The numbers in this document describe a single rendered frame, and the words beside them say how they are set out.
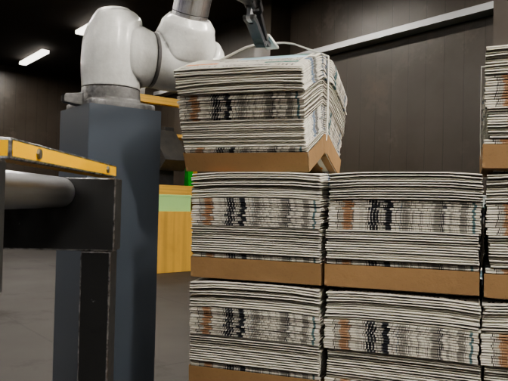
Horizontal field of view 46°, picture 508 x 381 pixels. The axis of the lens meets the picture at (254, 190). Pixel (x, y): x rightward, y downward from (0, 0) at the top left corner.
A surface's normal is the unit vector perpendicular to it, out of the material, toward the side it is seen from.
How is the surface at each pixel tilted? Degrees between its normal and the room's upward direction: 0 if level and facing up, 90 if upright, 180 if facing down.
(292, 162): 112
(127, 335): 90
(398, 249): 90
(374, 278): 91
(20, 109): 90
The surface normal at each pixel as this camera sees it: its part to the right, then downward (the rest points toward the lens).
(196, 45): 0.49, 0.39
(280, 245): -0.36, -0.02
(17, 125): 0.61, 0.00
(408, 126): -0.79, -0.03
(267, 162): -0.33, 0.38
